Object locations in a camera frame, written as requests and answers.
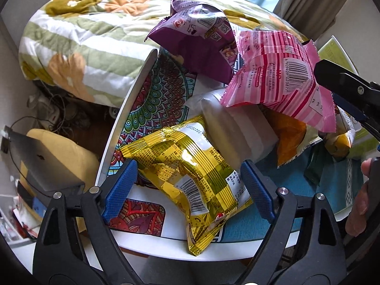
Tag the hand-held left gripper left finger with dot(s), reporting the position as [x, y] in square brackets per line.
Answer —
[118, 191]

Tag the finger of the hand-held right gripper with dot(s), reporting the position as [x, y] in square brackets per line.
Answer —
[341, 78]
[350, 107]

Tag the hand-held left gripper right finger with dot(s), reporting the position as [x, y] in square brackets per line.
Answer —
[258, 193]

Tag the yellow-green cardboard box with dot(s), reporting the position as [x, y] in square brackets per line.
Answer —
[335, 53]

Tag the pale white snack packet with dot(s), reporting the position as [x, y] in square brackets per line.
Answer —
[246, 130]

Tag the orange and white snack packet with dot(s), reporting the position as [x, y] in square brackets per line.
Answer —
[289, 136]

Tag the yellow checked snack packet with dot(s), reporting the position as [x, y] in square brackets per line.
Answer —
[178, 160]

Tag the pink striped snack packet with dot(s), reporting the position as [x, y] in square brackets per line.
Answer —
[276, 95]

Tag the purple snack packet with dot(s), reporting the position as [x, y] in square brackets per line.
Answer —
[193, 50]

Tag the person's right hand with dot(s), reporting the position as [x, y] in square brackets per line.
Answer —
[357, 207]

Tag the small yellow snack packet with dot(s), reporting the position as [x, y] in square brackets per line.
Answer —
[340, 144]

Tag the yellow cushion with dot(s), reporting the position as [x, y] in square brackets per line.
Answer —
[74, 157]

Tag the white round table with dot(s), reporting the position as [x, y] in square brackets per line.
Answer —
[148, 243]

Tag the dark green snack packet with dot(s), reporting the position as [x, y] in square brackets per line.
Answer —
[316, 166]

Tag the beige curtain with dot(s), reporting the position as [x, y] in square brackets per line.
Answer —
[311, 3]

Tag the grey laptop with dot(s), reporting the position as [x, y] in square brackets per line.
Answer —
[38, 166]

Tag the mandala printed table mat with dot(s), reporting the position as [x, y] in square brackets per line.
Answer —
[154, 101]

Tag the white power strip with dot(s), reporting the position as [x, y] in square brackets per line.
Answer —
[47, 114]

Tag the floral striped blanket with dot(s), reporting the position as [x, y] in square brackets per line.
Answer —
[89, 35]

